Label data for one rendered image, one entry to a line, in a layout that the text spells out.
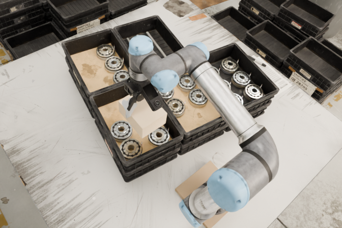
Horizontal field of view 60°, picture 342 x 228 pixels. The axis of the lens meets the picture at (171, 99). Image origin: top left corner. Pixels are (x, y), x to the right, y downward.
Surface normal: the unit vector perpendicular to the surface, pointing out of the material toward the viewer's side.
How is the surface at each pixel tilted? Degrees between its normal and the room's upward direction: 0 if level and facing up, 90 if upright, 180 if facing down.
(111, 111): 0
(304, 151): 0
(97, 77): 0
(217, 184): 84
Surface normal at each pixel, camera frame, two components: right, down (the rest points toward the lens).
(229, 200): -0.75, 0.40
